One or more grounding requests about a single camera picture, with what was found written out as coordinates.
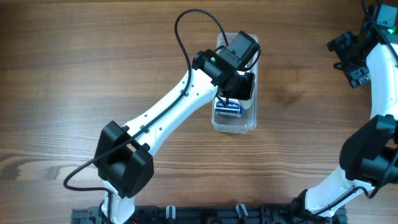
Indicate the clear plastic container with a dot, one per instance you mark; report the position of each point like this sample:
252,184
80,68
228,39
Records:
245,117

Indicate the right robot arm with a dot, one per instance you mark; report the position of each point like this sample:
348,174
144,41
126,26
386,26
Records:
366,162

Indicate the white Hansaplast plaster box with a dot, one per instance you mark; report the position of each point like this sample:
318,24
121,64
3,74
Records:
228,108

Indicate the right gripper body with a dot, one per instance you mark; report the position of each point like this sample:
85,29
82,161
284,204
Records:
348,59

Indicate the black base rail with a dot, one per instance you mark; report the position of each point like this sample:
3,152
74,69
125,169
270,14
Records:
265,214

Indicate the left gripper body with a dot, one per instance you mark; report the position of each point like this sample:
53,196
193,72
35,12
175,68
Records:
245,86

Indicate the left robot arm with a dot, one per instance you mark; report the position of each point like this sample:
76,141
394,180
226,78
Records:
125,154

